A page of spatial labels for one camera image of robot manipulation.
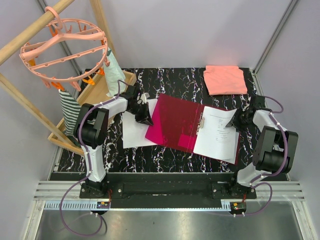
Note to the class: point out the white printed paper sheet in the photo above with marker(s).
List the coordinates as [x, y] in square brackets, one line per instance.
[234, 160]

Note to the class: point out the wooden tray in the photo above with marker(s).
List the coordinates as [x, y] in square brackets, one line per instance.
[92, 94]

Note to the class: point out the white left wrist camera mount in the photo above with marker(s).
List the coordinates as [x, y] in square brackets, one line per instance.
[144, 97]

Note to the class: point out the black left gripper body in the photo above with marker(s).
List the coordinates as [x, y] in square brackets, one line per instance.
[139, 109]

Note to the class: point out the aluminium corner post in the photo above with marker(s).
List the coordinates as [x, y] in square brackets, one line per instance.
[276, 33]

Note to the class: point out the silver folder clip mechanism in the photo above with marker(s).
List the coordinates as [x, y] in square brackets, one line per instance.
[200, 124]

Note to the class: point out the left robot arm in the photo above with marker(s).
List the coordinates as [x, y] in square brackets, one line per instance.
[92, 125]

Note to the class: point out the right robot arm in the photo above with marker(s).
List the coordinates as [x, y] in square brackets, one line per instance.
[275, 150]

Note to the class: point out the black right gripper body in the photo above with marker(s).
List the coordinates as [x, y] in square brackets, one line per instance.
[240, 121]

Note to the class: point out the folded pink cloth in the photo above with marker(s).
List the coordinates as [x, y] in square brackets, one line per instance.
[224, 80]

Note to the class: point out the aluminium front rail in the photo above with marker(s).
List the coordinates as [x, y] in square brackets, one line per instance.
[63, 195]

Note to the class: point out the white form paper sheet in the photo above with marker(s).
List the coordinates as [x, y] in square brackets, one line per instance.
[214, 140]

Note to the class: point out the pink round clip hanger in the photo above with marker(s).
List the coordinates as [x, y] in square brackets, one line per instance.
[71, 39]

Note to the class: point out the red plastic clip folder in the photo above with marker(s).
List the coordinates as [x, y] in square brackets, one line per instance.
[175, 123]

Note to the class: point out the mint green towel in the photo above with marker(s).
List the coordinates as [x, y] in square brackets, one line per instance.
[113, 73]

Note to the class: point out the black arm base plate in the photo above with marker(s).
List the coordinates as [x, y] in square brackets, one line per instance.
[167, 191]

